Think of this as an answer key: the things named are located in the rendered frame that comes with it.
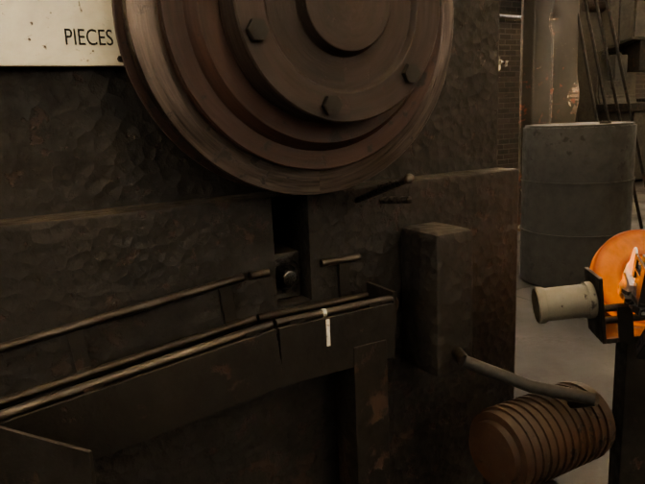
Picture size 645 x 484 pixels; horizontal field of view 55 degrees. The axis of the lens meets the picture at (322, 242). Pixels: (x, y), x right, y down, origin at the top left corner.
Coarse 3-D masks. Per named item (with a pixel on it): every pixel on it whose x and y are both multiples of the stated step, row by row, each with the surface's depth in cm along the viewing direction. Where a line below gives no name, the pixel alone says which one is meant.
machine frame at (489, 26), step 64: (448, 64) 110; (0, 128) 77; (64, 128) 81; (128, 128) 85; (448, 128) 112; (0, 192) 78; (64, 192) 82; (128, 192) 86; (192, 192) 91; (256, 192) 96; (448, 192) 107; (512, 192) 115; (0, 256) 75; (64, 256) 78; (128, 256) 82; (192, 256) 86; (256, 256) 91; (320, 256) 97; (384, 256) 103; (512, 256) 117; (0, 320) 76; (64, 320) 79; (128, 320) 83; (192, 320) 88; (512, 320) 120; (0, 384) 77; (320, 384) 100; (448, 384) 114; (128, 448) 86; (192, 448) 91; (256, 448) 96; (320, 448) 102; (448, 448) 117
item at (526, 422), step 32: (576, 384) 101; (480, 416) 96; (512, 416) 92; (544, 416) 93; (576, 416) 95; (608, 416) 97; (480, 448) 95; (512, 448) 89; (544, 448) 90; (576, 448) 93; (608, 448) 98; (512, 480) 90; (544, 480) 92
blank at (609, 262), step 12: (612, 240) 101; (624, 240) 101; (636, 240) 100; (600, 252) 101; (612, 252) 100; (624, 252) 100; (600, 264) 100; (612, 264) 100; (624, 264) 100; (600, 276) 100; (612, 276) 99; (612, 288) 99; (612, 300) 98; (612, 312) 99; (636, 324) 98
